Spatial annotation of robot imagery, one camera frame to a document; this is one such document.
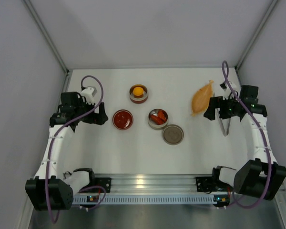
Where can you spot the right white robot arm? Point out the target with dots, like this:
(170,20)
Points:
(261,175)

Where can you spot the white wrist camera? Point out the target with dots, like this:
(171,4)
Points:
(228,93)
(88,93)

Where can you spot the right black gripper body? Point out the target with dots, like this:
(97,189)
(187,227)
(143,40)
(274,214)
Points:
(216,105)

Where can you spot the aluminium mounting rail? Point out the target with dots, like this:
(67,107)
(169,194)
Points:
(134,184)

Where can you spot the brown round lid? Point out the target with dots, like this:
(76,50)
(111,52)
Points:
(173,134)

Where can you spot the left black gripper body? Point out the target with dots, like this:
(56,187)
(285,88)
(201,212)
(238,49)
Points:
(95,117)

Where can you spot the red round lid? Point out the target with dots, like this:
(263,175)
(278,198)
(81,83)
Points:
(122,119)

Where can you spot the orange leaf-shaped woven tray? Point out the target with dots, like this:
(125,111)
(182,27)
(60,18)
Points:
(200,100)

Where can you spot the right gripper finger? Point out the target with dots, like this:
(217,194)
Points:
(241,115)
(214,103)

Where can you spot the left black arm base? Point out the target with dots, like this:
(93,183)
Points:
(104,182)

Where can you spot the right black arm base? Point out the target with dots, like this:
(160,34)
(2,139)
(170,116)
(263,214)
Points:
(209,184)

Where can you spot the red-banded steel lunch tin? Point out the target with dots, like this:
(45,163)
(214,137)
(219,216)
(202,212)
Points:
(138,100)

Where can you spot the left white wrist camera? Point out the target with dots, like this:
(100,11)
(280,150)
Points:
(88,93)

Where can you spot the left aluminium frame post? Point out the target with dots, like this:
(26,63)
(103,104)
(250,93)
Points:
(45,34)

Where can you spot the beige-banded steel lunch tin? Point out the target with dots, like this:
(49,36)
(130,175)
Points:
(152,124)

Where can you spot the red sausage piece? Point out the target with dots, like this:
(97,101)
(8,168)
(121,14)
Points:
(156,120)
(162,116)

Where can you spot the slotted grey cable duct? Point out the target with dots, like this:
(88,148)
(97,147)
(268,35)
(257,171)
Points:
(191,199)

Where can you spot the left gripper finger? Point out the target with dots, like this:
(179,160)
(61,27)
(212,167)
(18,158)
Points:
(73,125)
(102,117)

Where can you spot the orange round food ball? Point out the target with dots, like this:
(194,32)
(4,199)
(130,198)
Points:
(138,91)

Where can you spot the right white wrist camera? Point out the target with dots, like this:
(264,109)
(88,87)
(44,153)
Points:
(228,93)

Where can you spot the aluminium frame post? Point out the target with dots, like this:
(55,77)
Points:
(256,33)
(45,34)

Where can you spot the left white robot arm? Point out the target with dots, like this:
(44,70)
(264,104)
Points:
(37,188)

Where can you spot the right aluminium frame post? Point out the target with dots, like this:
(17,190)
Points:
(256,33)

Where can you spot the metal tongs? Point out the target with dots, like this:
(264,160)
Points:
(225,128)

